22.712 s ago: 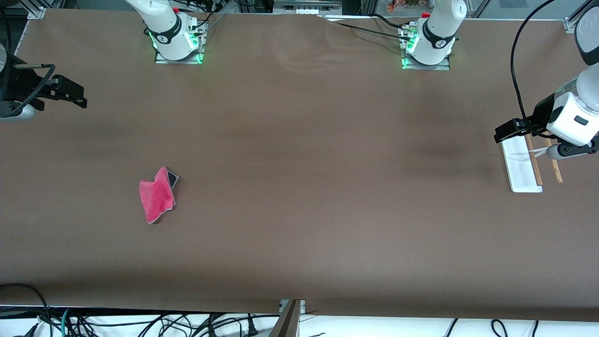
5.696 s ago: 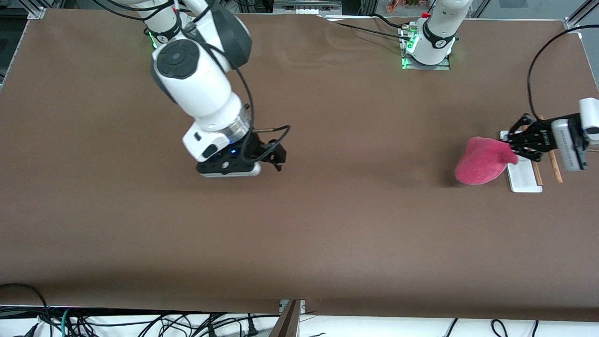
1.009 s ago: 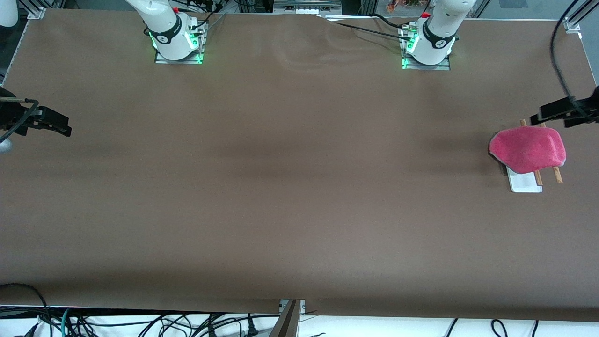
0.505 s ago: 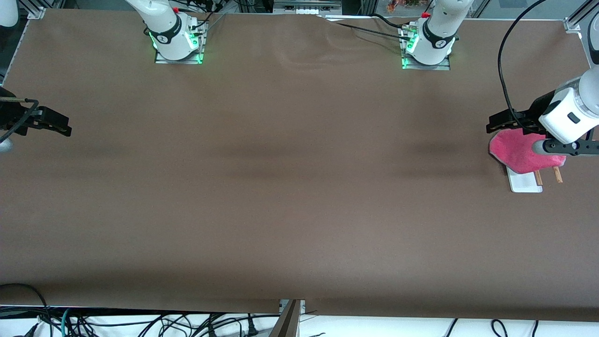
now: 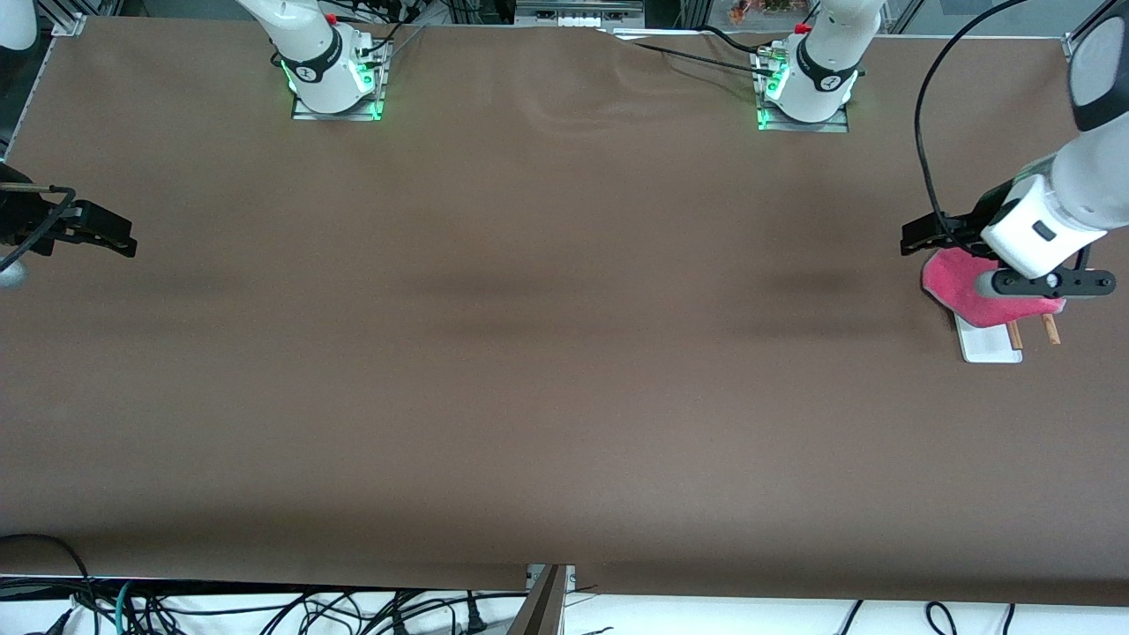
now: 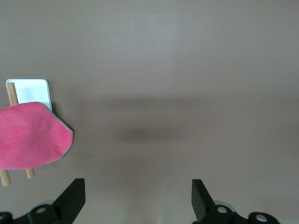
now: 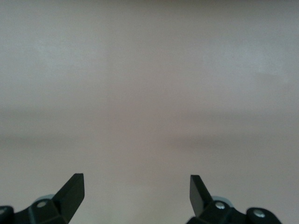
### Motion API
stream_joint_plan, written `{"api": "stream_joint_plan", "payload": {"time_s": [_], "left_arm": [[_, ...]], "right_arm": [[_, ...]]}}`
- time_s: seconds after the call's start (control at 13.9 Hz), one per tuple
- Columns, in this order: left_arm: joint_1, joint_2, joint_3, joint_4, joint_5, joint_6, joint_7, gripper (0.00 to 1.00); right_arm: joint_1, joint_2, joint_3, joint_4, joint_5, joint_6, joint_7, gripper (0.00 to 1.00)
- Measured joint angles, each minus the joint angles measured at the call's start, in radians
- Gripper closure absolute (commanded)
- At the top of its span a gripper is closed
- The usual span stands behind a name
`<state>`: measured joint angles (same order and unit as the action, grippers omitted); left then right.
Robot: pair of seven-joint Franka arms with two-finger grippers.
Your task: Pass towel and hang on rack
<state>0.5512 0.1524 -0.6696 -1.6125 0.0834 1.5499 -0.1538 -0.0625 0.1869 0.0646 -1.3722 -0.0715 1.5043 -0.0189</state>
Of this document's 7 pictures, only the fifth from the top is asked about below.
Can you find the orange background object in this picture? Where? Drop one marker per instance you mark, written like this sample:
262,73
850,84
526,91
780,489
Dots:
763,9

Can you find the brown table cover sheet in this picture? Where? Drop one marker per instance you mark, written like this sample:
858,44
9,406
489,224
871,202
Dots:
564,397

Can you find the pink towel grey backing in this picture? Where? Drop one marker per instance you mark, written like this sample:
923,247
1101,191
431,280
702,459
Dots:
957,291

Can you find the black power plug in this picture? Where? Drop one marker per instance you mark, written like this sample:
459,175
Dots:
474,617

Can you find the metal beam bracket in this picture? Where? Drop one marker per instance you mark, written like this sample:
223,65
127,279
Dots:
570,578

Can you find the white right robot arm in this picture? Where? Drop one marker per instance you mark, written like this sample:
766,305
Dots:
317,70

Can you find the grey power strip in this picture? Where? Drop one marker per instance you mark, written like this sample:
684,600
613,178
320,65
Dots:
578,11

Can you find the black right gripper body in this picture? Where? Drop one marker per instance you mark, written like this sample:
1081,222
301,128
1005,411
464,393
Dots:
25,220

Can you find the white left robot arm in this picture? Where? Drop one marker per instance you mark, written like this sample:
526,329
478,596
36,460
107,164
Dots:
1085,176

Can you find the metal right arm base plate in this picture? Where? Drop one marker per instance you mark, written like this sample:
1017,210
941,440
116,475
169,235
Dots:
304,111

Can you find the aluminium frame profile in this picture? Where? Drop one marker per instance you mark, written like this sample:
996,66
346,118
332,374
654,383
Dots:
1072,44
69,18

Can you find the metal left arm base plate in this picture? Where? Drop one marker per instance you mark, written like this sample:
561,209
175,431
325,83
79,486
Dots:
776,126

